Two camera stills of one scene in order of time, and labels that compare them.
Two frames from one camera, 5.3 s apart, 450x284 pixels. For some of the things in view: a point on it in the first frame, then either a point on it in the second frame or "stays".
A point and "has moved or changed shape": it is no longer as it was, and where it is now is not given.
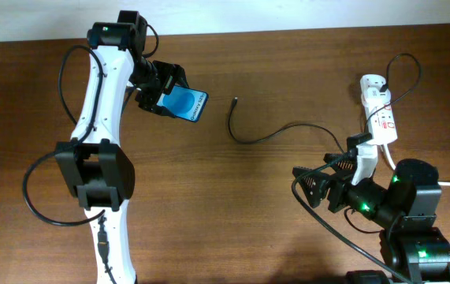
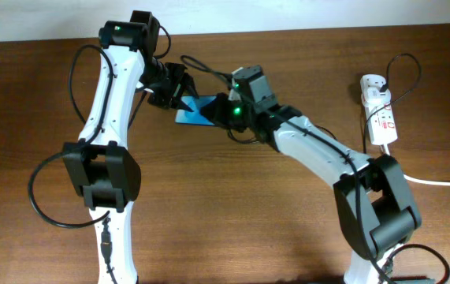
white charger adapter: (374, 98) stays
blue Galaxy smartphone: (185, 102) has moved or changed shape
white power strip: (381, 118) stays
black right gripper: (342, 181) → (217, 115)
